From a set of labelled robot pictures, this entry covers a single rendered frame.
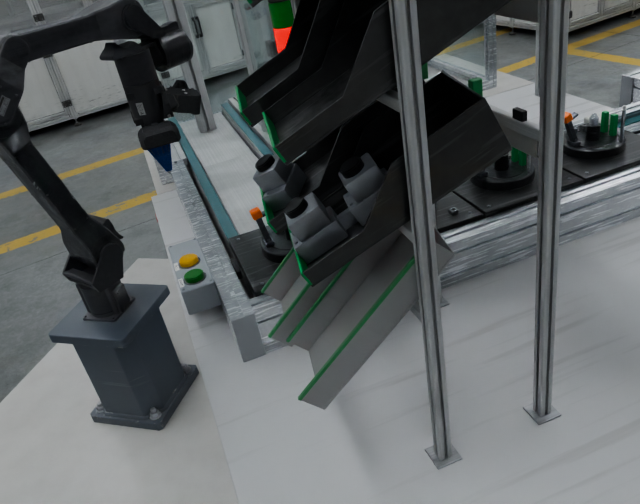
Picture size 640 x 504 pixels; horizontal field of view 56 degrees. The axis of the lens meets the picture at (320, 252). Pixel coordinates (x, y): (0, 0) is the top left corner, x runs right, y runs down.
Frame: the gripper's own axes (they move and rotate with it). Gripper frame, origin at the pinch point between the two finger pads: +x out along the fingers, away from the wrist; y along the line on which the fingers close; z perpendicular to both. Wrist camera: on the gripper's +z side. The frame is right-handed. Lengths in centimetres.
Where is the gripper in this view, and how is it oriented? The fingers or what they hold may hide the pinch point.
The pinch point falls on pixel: (163, 151)
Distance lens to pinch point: 106.8
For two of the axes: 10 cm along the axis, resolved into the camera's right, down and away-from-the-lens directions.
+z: 9.3, -3.1, 2.1
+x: 1.7, 8.4, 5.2
